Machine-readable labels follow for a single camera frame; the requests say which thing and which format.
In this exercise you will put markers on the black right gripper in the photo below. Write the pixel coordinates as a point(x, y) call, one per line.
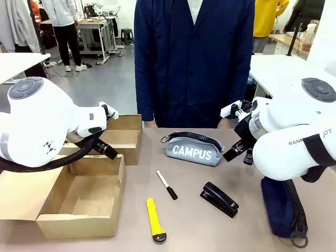
point(244, 130)

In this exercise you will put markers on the small brown cardboard box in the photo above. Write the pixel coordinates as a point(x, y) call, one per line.
point(123, 139)

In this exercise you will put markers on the grey CAMPUS pencil case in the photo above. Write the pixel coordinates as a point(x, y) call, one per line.
point(194, 155)

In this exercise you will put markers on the black stapler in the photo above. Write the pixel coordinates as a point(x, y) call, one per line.
point(220, 199)

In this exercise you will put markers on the large brown cardboard box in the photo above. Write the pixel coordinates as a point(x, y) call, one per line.
point(78, 199)

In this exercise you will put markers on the navy blue pencil case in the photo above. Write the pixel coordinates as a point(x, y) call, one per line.
point(275, 207)

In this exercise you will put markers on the white marker with black cap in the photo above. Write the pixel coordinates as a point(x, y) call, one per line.
point(164, 181)

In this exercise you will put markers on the yellow utility knife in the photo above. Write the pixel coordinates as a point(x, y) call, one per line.
point(153, 218)

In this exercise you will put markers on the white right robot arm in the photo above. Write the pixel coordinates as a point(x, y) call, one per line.
point(288, 126)

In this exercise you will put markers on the person's left forearm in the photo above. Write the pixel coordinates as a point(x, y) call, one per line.
point(237, 86)

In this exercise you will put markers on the person's right forearm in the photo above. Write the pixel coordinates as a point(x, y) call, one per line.
point(144, 99)

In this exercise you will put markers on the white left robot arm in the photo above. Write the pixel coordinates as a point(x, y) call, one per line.
point(39, 118)

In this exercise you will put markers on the person's left hand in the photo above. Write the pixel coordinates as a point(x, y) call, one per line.
point(225, 124)

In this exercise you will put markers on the person's right hand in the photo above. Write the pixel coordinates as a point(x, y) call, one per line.
point(150, 125)

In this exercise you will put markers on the white table with thick legs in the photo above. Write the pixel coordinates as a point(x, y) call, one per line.
point(278, 68)

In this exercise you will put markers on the person in navy coat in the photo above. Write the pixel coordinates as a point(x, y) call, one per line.
point(194, 65)

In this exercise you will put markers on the black plastic stool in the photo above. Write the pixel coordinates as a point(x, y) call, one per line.
point(127, 31)

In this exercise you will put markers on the white table with thin top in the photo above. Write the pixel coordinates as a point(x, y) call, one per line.
point(21, 63)

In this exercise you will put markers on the wooden top table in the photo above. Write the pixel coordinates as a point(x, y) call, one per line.
point(284, 39)

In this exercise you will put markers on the white-framed workshop desk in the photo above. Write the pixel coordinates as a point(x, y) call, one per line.
point(89, 25)

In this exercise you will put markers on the black tripod pole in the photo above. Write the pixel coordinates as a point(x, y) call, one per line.
point(295, 39)

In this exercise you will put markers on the translucent plastic bottle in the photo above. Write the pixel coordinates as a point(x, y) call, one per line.
point(308, 36)

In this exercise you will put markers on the person in yellow top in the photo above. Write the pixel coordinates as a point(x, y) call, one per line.
point(265, 18)

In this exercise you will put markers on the person in white jacket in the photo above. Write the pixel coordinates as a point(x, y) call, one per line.
point(61, 15)

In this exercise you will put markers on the person in grey coat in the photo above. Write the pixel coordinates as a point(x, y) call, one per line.
point(18, 23)

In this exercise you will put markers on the person in black jacket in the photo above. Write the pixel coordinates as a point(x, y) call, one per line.
point(307, 10)

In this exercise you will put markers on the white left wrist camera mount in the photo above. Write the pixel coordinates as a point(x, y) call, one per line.
point(113, 113)

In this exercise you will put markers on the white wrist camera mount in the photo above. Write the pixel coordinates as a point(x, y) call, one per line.
point(228, 110)
point(113, 113)

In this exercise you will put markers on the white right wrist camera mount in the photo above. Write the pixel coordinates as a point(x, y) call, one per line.
point(228, 110)

